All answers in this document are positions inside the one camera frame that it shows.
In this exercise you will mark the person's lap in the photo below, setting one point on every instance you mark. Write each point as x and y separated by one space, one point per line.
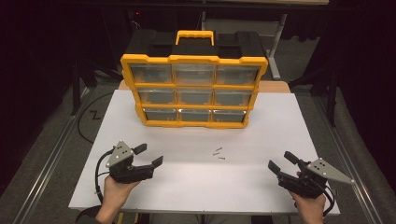
199 219

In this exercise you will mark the person's right hand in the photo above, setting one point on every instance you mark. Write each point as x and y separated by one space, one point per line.
311 210

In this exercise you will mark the metal floor rail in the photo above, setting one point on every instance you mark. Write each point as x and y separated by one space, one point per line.
367 202
50 161

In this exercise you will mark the black metal stand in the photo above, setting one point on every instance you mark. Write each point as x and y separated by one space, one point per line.
332 102
75 93

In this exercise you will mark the white board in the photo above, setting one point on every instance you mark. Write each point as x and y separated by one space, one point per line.
193 186

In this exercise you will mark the grid of clear drawers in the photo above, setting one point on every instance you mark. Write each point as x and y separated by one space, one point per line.
152 74

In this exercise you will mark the white desk frame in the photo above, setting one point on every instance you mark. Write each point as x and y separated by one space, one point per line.
275 70

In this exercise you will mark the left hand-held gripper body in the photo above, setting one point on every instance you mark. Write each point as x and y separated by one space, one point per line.
120 155

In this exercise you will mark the person's left hand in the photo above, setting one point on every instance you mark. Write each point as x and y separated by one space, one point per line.
113 194

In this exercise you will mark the yellow black drawer organizer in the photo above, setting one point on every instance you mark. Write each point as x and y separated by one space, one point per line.
193 49

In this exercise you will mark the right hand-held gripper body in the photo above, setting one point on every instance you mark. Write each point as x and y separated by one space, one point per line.
323 171

